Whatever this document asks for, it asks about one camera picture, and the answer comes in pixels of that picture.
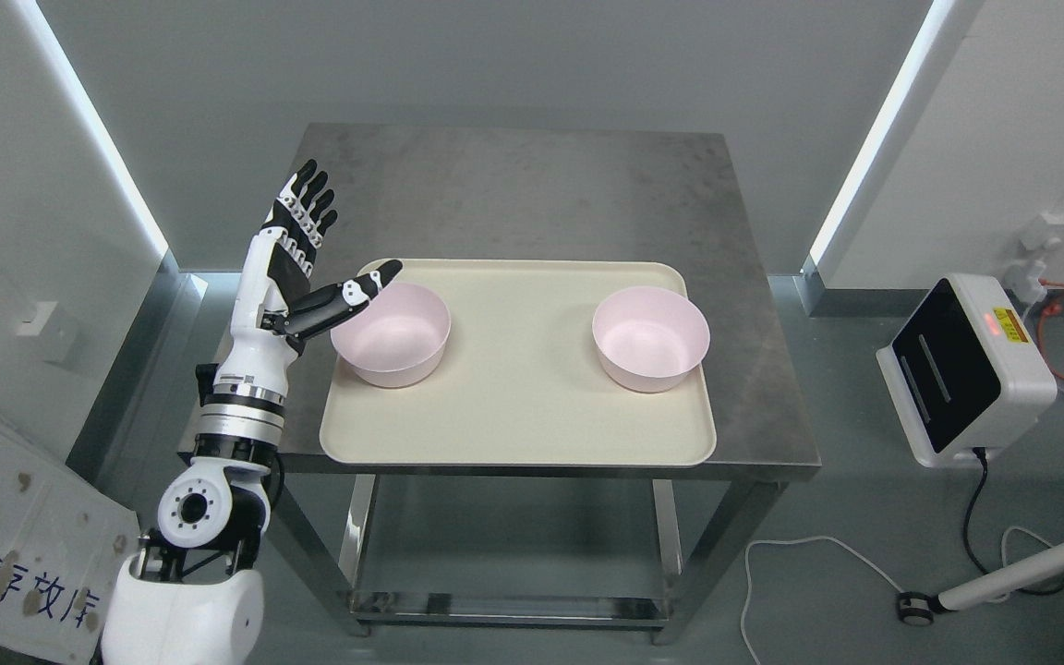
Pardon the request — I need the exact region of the white black box device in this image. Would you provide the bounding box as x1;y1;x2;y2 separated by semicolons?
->
876;272;1058;470

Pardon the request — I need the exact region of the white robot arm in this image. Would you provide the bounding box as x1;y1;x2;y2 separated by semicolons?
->
101;344;296;664

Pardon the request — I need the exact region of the black power cable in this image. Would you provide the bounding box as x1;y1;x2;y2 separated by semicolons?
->
961;448;1064;596

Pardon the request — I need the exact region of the white signboard with blue text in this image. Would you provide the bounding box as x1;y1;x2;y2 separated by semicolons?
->
0;419;139;664

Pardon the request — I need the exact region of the white floor cable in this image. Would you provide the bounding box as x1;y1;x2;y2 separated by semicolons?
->
741;526;1058;665

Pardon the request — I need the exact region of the white stand leg with caster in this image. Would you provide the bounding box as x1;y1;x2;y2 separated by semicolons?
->
895;542;1064;626

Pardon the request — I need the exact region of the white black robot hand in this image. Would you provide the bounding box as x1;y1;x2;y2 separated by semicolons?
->
231;159;403;355

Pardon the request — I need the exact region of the white wall socket box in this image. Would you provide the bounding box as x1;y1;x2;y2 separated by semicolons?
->
16;300;80;365

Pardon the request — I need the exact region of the pink bowl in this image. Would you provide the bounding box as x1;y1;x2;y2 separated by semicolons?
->
331;282;453;389
591;285;712;394

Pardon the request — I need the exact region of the white wall plug adapter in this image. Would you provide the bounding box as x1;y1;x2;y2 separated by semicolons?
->
1001;212;1064;307

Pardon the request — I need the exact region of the cream plastic tray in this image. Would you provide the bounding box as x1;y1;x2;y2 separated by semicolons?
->
318;260;717;467

